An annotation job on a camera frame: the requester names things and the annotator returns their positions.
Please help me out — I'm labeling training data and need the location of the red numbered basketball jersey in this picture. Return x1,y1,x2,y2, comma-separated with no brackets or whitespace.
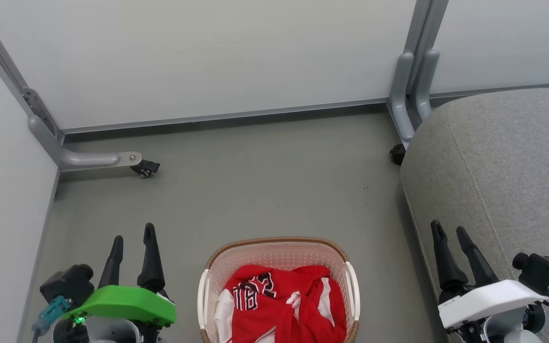
214,265,304,343

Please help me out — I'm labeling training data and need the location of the grey fabric sofa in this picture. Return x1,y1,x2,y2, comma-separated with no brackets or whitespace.
400,87,549,343

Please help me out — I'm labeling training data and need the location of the grey curved partition foot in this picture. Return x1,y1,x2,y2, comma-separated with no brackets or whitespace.
387,51,418,149
413,49,441,122

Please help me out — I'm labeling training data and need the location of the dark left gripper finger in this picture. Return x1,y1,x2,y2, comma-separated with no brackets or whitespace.
98,235,124,289
137,222,166,292

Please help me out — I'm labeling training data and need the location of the long grey partition bottom rail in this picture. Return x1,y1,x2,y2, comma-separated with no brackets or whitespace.
60,98,390,135

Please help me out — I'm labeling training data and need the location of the left teal plug cable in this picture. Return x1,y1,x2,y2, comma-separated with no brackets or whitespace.
31,295,73,343

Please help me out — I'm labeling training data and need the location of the cream perforated laundry basket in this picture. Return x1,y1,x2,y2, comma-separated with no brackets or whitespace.
197,236,361,343

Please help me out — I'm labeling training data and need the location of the black caster with brake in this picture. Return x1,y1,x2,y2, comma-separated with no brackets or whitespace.
130,159,161,179

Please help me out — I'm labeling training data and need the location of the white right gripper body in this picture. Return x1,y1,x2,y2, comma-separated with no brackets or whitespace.
438,279,549,336

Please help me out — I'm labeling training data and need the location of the grey post with hinge plate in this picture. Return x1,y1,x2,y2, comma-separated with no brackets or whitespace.
0,0,61,143

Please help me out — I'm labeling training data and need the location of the long grey partition foot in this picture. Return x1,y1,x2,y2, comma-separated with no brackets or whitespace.
28,114,143,172

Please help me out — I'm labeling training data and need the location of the grey double partition post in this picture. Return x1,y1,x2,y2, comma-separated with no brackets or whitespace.
402,0,449,93

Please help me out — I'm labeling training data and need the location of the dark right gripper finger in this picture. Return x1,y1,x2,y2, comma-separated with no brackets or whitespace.
430,220,469,292
455,226,499,287

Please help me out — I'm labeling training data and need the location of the black round caster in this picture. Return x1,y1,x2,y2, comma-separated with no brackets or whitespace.
389,143,407,166

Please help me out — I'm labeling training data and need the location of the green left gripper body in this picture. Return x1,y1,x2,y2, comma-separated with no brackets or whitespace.
62,276,177,329

